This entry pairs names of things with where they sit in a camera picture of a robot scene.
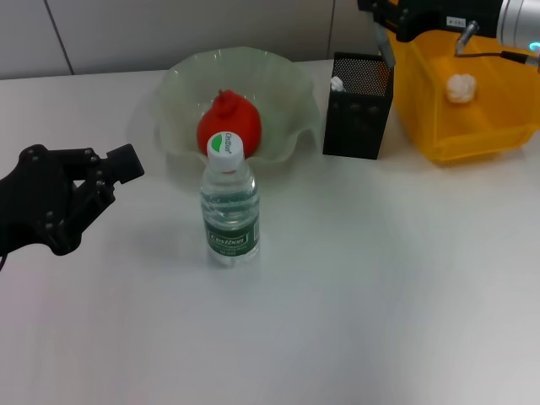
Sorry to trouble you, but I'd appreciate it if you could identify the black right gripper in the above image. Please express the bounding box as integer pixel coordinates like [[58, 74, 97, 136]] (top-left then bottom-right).
[[357, 0, 503, 43]]

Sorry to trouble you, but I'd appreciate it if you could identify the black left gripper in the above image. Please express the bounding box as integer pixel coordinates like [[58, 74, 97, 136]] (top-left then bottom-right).
[[0, 143, 146, 257]]

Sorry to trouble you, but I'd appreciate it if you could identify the grey glitter pen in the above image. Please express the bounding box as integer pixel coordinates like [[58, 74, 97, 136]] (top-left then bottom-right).
[[370, 16, 397, 68]]

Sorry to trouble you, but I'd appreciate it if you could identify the white paper ball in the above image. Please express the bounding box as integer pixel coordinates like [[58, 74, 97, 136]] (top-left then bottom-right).
[[445, 73, 478, 105]]

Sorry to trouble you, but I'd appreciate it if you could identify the clear water bottle green label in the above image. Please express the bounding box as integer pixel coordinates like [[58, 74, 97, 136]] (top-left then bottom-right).
[[199, 131, 261, 269]]

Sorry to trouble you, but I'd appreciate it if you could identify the red tomato-shaped object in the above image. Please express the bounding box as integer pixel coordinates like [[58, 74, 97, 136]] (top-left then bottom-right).
[[197, 88, 262, 157]]

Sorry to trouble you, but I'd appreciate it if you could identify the black mesh pen holder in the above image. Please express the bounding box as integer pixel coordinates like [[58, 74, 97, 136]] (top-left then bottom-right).
[[322, 51, 396, 160]]

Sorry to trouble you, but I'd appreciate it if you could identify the green glass fruit bowl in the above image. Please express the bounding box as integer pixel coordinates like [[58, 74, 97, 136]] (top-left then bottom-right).
[[154, 45, 320, 168]]

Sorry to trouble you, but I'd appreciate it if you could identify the yellow plastic storage bin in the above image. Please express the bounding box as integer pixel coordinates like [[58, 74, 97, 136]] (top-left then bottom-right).
[[378, 24, 540, 166]]

